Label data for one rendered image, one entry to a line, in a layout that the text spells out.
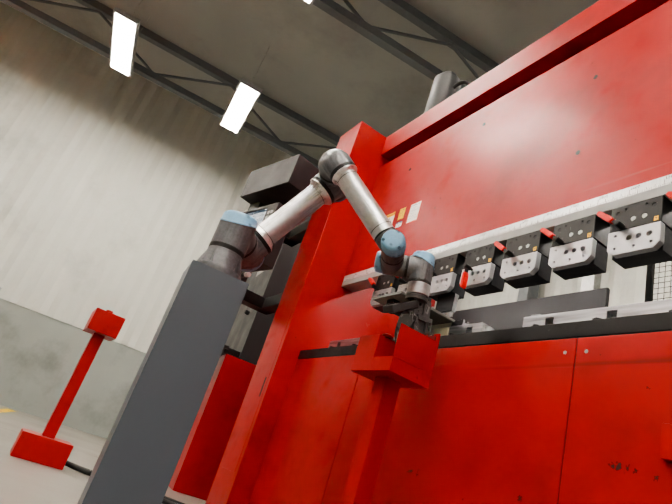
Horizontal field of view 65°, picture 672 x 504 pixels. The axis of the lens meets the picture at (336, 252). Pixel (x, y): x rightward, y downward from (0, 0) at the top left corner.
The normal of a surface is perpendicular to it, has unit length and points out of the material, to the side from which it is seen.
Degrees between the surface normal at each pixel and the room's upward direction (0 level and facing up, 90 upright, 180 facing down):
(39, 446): 90
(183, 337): 90
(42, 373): 90
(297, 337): 90
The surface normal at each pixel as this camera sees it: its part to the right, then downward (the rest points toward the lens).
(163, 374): 0.42, -0.25
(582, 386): -0.81, -0.44
